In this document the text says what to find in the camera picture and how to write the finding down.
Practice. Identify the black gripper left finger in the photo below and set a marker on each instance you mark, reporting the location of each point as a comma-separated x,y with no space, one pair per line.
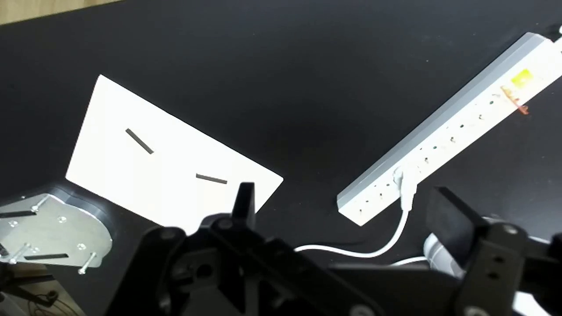
243,204

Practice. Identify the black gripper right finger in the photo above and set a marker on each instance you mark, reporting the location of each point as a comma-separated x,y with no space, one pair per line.
453,220

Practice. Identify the white power strip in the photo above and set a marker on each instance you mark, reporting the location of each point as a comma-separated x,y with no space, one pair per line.
445,134

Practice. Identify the white round power adapter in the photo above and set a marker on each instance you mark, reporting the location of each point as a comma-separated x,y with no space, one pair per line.
441,253

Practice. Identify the white flat board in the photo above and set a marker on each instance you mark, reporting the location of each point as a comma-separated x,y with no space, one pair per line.
158,159

